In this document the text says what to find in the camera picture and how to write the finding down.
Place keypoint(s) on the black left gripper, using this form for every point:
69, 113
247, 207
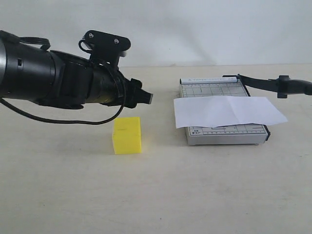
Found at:
112, 88

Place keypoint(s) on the yellow foam cube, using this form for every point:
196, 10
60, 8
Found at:
127, 135

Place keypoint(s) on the white paper sheet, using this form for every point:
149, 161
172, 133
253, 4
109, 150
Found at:
217, 111

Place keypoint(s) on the black cutter blade arm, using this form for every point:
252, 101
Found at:
283, 85

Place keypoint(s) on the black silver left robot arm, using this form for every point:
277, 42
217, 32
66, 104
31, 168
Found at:
30, 70

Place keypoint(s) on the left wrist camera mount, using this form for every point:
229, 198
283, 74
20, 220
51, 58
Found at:
104, 47

